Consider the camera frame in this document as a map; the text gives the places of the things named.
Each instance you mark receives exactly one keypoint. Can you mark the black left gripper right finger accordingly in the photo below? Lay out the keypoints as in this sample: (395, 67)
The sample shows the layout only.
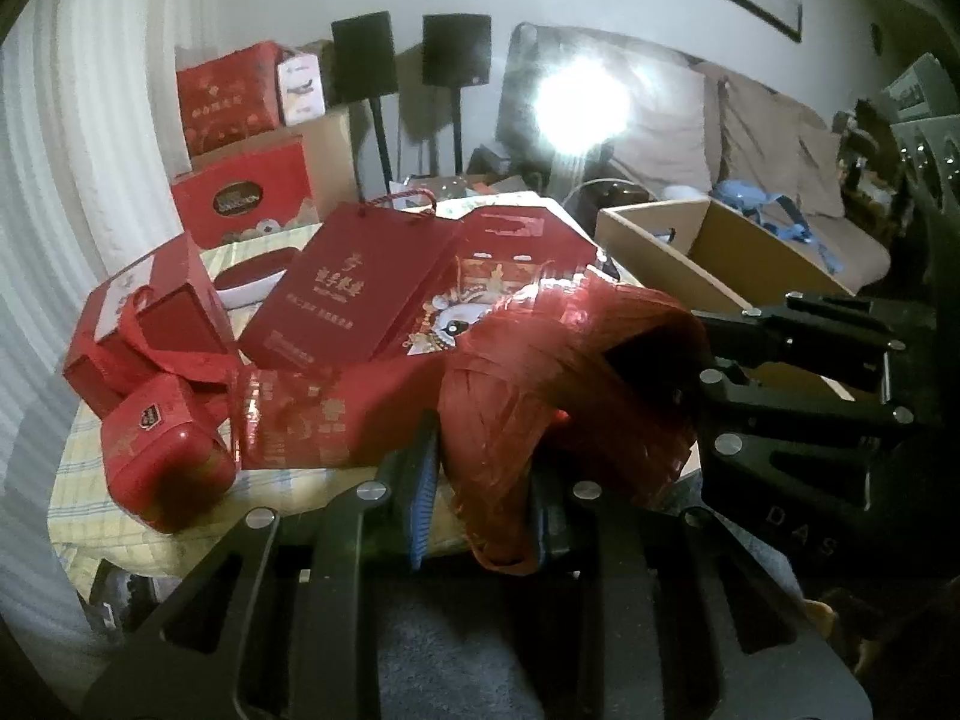
(654, 616)

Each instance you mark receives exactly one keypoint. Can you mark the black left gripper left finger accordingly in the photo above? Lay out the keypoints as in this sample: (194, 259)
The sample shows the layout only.
(276, 621)

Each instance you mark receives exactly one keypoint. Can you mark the red rounded metal tin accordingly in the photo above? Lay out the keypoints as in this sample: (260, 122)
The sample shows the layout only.
(164, 461)

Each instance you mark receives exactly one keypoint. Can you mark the red patterned packet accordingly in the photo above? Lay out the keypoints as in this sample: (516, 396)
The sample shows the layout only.
(336, 418)

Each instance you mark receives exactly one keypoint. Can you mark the red raffia ribbon spool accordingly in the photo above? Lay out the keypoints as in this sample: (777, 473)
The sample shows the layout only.
(602, 365)

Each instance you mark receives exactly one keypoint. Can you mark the red box with white label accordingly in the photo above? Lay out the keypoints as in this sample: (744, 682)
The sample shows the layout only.
(160, 314)

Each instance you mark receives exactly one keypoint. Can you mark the dark red paper gift bag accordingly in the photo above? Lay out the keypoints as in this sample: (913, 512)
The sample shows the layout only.
(352, 290)

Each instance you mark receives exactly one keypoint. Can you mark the red and white lint brush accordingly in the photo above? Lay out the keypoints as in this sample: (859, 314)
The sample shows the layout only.
(249, 282)

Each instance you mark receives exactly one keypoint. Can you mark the red cartoon cat gift box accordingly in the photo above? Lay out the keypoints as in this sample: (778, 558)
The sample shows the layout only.
(501, 249)

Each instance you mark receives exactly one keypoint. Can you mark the yellow plaid tablecloth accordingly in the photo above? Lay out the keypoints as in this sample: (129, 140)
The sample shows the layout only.
(498, 322)

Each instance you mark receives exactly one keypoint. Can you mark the brown cardboard box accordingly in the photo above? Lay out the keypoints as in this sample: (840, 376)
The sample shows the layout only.
(708, 256)

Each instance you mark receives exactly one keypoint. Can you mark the beige sofa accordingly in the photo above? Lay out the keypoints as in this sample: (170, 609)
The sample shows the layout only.
(696, 124)

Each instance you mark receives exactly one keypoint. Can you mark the bright lamp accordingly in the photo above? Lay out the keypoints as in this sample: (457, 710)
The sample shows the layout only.
(584, 100)

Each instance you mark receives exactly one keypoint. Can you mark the red gift box with oval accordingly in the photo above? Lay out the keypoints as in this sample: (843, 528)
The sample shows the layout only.
(247, 195)

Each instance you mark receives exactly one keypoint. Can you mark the large brown carton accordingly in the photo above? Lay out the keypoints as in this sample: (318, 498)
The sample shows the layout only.
(327, 144)

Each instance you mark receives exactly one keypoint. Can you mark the red patterned upper gift box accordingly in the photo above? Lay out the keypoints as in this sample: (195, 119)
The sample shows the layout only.
(231, 98)

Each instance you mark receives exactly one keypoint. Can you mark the small white printed box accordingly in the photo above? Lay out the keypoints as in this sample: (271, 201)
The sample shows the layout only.
(300, 89)

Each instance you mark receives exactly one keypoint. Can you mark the blue strap carrier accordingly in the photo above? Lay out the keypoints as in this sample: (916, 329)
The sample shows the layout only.
(777, 214)

